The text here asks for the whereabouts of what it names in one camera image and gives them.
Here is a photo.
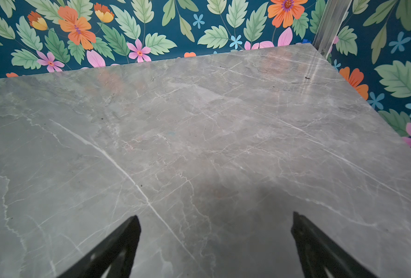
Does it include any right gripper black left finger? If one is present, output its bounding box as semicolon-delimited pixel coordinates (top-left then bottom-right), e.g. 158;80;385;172
60;215;141;278

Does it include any aluminium frame post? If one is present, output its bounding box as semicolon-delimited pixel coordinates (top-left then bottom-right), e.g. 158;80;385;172
312;0;352;58

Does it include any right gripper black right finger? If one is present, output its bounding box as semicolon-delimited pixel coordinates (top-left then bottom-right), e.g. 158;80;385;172
291;212;376;278

